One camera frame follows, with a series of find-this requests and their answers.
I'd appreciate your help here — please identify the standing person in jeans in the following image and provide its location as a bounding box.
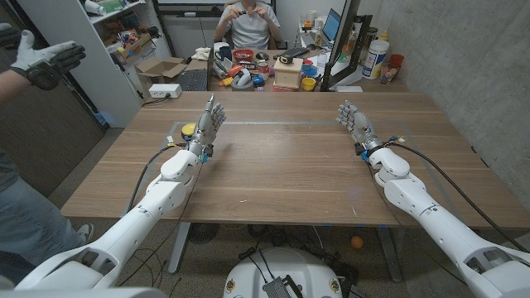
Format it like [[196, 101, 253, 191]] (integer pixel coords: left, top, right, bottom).
[[0, 148, 90, 286]]

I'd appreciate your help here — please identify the open laptop with blue screen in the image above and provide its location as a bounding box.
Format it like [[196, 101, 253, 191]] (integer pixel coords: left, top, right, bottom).
[[321, 7, 343, 42]]

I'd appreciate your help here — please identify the black round floor fan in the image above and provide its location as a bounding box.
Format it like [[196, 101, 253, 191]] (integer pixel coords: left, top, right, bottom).
[[188, 222, 220, 245]]

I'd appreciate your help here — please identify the white grey sneaker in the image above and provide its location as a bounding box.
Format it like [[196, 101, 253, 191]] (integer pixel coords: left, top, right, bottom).
[[76, 223, 95, 244]]

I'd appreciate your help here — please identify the white power box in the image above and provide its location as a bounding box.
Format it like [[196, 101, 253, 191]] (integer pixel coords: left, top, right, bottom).
[[148, 83, 183, 99]]

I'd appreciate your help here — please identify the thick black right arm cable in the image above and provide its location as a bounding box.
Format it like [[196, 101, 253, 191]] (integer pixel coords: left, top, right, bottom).
[[384, 140, 530, 254]]

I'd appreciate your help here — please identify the black monitor on stand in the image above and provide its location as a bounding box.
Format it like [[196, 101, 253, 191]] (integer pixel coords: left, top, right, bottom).
[[320, 0, 373, 92]]

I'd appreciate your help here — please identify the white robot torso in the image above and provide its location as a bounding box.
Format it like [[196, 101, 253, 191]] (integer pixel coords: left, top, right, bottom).
[[0, 286, 169, 298]]

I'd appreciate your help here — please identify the glass jar with colourful items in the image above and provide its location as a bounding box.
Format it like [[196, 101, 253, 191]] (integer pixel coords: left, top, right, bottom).
[[379, 61, 399, 85]]

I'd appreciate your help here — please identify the dark blue mug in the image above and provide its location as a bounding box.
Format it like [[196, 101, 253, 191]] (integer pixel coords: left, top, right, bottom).
[[214, 45, 233, 62]]

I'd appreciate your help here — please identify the standing person's bare forearm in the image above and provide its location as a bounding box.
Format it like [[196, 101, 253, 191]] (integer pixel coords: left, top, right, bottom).
[[0, 68, 32, 104]]

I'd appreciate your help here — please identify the dark flat keyboard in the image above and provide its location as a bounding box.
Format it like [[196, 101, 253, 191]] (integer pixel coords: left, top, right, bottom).
[[176, 68, 209, 93]]

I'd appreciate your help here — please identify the white and black tracking glove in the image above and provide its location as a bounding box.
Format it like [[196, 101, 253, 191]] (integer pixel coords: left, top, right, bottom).
[[0, 22, 87, 91]]

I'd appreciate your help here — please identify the orange and yellow tool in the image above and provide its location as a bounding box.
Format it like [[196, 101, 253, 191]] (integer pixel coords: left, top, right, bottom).
[[218, 65, 244, 88]]

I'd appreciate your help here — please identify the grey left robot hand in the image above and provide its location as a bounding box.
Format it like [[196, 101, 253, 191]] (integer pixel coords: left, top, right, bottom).
[[186, 93, 227, 157]]

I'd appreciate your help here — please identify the open cardboard box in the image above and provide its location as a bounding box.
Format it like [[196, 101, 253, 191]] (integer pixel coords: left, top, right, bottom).
[[134, 55, 208, 84]]

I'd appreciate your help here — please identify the grey tape dispenser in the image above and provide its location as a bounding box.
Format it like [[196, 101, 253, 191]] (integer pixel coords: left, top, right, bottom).
[[229, 68, 255, 92]]

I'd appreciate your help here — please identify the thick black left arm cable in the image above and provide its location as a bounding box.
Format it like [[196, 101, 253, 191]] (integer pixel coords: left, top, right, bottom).
[[126, 142, 187, 214]]

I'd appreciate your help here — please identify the white canister with blue label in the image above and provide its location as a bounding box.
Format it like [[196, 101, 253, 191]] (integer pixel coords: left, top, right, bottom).
[[362, 39, 391, 80]]

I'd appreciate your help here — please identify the seated person in grey shirt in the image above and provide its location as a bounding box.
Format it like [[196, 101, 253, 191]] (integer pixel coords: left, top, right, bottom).
[[214, 0, 282, 50]]

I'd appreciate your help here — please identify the white shelf unit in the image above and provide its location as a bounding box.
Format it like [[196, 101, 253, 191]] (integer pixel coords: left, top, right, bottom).
[[16, 0, 173, 128]]

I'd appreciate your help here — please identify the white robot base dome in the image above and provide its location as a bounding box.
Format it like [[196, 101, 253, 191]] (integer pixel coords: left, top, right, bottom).
[[223, 247, 344, 298]]

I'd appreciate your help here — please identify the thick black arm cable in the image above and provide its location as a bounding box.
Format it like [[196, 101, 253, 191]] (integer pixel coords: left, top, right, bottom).
[[126, 142, 187, 214], [384, 140, 530, 254]]

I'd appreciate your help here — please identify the red bowl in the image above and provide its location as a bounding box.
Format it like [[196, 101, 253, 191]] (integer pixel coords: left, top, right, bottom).
[[232, 48, 255, 63]]

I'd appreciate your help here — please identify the white folded cloth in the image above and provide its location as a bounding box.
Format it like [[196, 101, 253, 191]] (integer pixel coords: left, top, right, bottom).
[[190, 46, 212, 62]]

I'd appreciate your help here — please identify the small wooden drawer box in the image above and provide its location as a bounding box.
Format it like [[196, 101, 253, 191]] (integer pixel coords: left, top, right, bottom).
[[273, 56, 305, 90]]

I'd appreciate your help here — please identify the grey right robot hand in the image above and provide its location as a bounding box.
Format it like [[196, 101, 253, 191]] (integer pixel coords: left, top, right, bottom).
[[335, 99, 384, 154]]

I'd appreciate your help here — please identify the black computer keyboard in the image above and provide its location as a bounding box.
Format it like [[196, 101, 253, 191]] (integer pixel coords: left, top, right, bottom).
[[272, 46, 311, 60]]

